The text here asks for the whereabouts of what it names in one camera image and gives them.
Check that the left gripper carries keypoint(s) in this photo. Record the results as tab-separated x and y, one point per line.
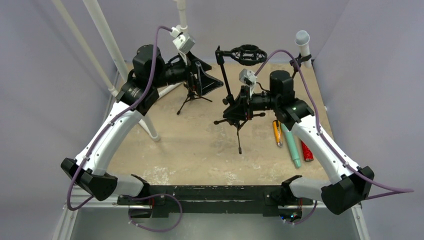
207	83

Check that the red glitter microphone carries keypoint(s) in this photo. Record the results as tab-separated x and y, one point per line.
307	153

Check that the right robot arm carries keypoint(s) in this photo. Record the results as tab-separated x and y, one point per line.
345	186

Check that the teal toy microphone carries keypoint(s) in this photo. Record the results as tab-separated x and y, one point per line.
290	141

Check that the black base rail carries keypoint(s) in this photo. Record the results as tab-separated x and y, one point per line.
266	200

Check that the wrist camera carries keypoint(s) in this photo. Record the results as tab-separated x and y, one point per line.
248	77
183	41

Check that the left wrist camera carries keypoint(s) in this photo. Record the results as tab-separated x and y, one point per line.
183	41

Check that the black round-base mic stand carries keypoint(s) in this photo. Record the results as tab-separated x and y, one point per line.
296	63

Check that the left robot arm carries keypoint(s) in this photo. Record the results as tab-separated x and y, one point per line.
150	72

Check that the yellow utility knife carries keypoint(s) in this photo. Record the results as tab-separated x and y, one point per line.
277	133

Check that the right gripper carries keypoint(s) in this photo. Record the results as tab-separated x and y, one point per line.
246	103

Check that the black tripod stand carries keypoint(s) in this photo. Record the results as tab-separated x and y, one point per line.
246	55
191	96

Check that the white microphone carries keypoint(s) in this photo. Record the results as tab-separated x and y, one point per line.
302	39

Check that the white PVC pipe frame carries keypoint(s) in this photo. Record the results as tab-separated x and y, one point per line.
109	41

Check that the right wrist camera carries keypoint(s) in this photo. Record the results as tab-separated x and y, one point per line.
248	77

